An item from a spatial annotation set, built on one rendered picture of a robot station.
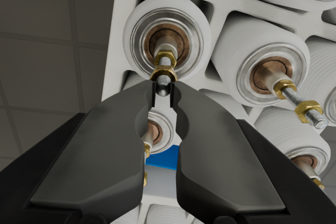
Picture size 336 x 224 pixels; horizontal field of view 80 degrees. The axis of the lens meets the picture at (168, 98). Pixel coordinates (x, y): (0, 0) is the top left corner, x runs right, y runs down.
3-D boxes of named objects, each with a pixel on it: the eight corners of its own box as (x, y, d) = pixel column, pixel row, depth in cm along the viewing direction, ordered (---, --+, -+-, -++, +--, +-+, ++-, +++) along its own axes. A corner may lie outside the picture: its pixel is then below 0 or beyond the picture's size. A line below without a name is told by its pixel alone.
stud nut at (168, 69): (150, 87, 15) (149, 92, 14) (149, 64, 14) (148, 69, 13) (177, 87, 15) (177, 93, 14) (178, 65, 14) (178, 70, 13)
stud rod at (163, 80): (160, 58, 19) (154, 97, 13) (160, 48, 19) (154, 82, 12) (170, 59, 19) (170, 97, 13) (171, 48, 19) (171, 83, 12)
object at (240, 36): (218, -1, 35) (260, 16, 20) (264, 22, 37) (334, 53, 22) (194, 49, 40) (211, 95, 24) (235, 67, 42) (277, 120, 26)
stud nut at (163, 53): (154, 68, 18) (153, 71, 17) (154, 49, 17) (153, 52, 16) (176, 68, 18) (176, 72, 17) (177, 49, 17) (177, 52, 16)
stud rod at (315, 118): (274, 75, 21) (322, 117, 15) (282, 78, 21) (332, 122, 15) (268, 83, 22) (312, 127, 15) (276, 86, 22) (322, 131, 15)
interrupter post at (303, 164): (291, 158, 30) (304, 177, 27) (308, 156, 30) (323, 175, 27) (289, 169, 31) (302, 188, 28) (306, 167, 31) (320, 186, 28)
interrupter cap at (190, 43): (218, 41, 21) (219, 42, 20) (171, 91, 24) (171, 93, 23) (160, -12, 19) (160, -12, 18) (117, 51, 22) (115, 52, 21)
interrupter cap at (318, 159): (274, 149, 29) (276, 152, 28) (330, 140, 28) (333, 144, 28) (271, 182, 33) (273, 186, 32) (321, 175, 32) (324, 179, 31)
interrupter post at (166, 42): (182, 44, 21) (184, 54, 18) (168, 61, 22) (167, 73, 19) (164, 29, 20) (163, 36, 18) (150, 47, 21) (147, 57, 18)
